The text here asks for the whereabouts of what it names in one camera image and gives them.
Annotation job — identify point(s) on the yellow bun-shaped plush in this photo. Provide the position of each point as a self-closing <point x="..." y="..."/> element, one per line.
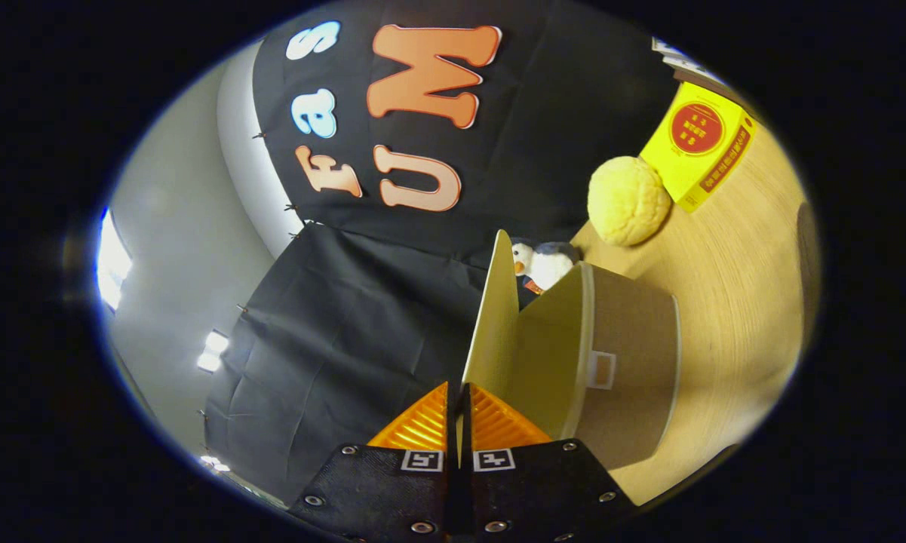
<point x="630" y="200"/>

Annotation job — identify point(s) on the brown cover book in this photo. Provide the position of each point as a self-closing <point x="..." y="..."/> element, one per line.
<point x="698" y="75"/>

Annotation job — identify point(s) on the brown and cream storage box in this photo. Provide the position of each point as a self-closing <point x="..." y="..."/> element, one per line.
<point x="634" y="354"/>

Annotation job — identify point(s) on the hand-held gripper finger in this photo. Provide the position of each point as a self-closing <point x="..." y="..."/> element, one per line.
<point x="468" y="452"/>
<point x="452" y="434"/>

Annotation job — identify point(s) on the penguin plush toy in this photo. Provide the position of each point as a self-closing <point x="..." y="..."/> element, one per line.
<point x="547" y="265"/>

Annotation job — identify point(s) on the yellow book with red circle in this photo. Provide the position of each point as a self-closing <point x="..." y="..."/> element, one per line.
<point x="698" y="143"/>

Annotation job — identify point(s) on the white book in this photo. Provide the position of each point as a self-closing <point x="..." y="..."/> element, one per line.
<point x="667" y="49"/>

